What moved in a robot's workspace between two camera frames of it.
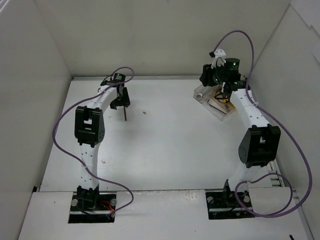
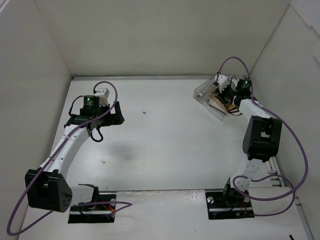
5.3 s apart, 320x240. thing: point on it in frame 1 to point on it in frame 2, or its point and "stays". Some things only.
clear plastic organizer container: x=216 y=99 stays
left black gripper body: x=122 y=100 to x=116 y=114
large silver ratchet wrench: x=199 y=96 stays
